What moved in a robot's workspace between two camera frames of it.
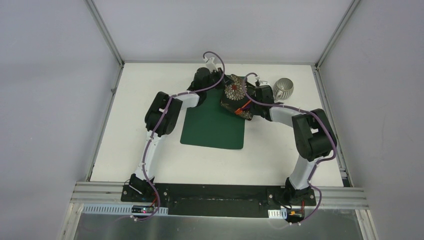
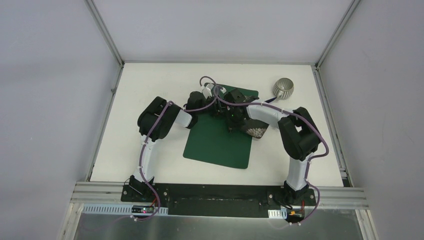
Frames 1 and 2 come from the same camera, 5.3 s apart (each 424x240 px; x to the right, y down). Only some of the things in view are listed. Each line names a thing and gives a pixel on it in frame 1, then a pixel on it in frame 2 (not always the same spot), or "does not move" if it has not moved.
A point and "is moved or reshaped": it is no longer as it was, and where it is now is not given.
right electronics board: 295,214 does not move
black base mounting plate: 219,199 does not move
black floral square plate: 236,97 is moved or reshaped
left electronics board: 142,209 does not move
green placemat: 209,124 is moved or reshaped
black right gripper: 253,112 to 233,126
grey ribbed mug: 283,88 does not move
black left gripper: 219,78 to 216,108
